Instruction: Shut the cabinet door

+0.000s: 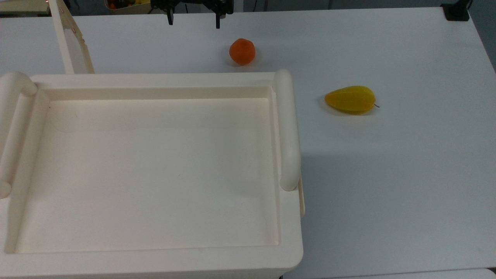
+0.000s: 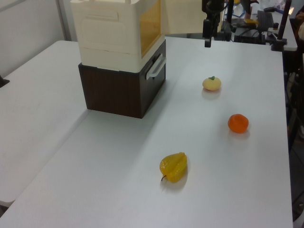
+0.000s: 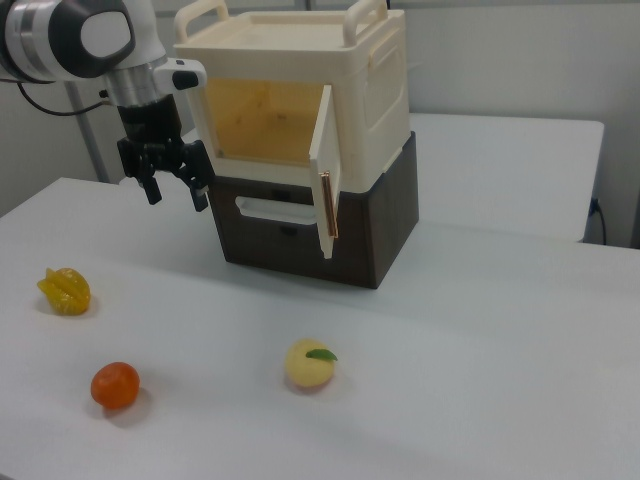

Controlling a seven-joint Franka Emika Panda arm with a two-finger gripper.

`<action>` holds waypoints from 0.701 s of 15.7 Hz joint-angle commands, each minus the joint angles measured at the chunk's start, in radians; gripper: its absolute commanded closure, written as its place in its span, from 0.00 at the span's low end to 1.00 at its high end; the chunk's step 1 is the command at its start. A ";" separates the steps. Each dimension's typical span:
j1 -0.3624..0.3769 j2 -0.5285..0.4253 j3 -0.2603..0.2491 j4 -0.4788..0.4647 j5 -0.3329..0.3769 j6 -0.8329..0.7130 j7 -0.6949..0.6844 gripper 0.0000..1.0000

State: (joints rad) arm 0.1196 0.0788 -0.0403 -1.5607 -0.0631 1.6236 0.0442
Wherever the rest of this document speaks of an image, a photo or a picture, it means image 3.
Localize cream cabinet door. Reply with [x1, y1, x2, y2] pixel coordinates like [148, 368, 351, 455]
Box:
[308, 83, 344, 260]

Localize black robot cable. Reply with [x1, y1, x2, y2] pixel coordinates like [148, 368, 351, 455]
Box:
[17, 81, 110, 117]

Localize cream plastic cabinet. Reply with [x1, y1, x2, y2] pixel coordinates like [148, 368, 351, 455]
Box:
[173, 0, 411, 194]

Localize orange toy tangerine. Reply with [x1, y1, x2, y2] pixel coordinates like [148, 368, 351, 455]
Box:
[90, 361, 142, 412]

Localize gold door handle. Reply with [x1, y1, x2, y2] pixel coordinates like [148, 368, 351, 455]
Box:
[319, 170, 341, 239]

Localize black wall cable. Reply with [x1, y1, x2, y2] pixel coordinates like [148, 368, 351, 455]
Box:
[589, 197, 609, 246]

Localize white drawer handle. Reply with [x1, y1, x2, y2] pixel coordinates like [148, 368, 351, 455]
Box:
[234, 195, 318, 226]

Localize dark brown drawer box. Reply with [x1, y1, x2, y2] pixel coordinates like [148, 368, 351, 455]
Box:
[202, 130, 420, 291]

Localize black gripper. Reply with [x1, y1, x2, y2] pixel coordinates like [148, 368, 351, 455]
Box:
[116, 95, 213, 213]

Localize yellow toy peach with leaf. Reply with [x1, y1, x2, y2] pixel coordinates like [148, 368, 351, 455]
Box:
[284, 338, 340, 390]

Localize grey metal pole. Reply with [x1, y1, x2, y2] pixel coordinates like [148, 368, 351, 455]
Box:
[66, 81, 112, 184]

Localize yellow toy starfruit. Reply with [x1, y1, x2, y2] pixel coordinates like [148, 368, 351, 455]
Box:
[35, 267, 93, 318]

